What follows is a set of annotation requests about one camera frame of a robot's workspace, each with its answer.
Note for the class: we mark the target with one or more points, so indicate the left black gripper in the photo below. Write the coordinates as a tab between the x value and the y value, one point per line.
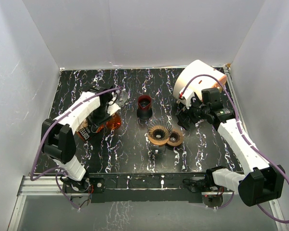
96	122

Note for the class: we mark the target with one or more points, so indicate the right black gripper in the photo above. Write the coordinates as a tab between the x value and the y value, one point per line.
184	112

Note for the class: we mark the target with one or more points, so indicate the orange coffee filter box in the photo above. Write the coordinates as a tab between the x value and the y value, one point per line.
88	130

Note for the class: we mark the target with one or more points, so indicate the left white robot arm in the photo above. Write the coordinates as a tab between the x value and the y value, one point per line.
86	116

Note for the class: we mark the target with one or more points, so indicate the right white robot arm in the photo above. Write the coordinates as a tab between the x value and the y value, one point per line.
260	182

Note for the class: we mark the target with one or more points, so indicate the clear ribbed glass dripper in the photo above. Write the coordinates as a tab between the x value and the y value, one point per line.
121	98

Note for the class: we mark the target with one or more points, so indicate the red black dripper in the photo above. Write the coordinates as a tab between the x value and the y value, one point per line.
144	107

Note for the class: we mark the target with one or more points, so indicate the white orange coffee grinder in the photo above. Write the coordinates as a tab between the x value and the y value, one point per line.
198	76

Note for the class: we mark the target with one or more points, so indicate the orange glass carafe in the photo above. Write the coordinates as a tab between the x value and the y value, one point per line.
114	123

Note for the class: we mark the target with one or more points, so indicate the clear glass server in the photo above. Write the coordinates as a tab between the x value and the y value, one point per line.
156	149

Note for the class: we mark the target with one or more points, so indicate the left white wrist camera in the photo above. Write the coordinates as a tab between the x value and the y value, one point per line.
112	109

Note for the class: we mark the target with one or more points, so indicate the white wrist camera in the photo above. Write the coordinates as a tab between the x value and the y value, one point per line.
112	109
185	97

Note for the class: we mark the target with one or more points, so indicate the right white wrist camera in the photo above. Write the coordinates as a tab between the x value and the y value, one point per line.
185	97

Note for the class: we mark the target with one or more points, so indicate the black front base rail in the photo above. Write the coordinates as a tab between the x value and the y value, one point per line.
153	187

